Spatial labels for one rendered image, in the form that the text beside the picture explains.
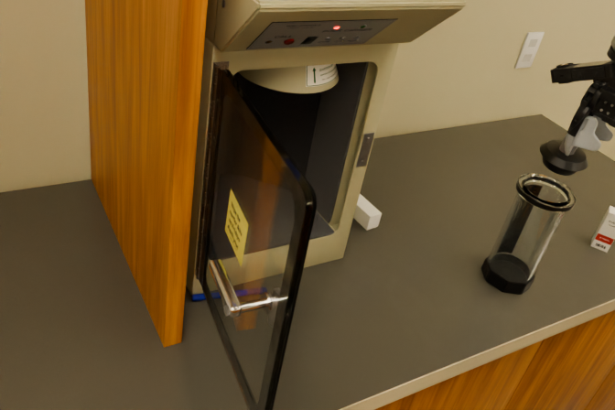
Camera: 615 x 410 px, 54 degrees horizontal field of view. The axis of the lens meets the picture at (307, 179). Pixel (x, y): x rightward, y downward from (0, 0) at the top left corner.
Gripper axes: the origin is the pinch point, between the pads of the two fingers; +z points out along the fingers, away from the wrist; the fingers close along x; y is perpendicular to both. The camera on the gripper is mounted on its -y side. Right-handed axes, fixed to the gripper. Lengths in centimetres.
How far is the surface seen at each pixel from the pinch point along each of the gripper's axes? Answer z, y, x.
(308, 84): -11, -29, -43
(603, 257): 31.2, 13.6, 18.8
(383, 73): -11.7, -24.2, -30.6
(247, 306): -2, -7, -73
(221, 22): -24, -31, -59
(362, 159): 4.9, -23.1, -31.9
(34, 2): -8, -78, -63
